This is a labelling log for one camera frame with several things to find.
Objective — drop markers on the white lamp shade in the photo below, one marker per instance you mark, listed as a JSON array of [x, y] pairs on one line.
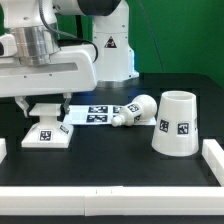
[[176, 131]]

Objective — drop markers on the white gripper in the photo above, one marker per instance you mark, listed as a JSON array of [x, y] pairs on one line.
[[70, 70]]

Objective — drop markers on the white marker sheet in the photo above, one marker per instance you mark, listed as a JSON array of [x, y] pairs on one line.
[[96, 115]]

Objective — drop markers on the white front fence rail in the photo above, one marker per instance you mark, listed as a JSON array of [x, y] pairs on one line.
[[102, 201]]

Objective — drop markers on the white left fence rail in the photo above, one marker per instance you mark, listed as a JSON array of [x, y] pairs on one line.
[[3, 151]]

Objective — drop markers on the white lamp bulb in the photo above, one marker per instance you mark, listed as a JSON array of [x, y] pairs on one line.
[[141, 109]]

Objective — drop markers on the white lamp base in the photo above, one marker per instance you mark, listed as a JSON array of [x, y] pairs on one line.
[[48, 132]]

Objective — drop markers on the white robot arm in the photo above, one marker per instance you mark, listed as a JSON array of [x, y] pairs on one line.
[[33, 61]]

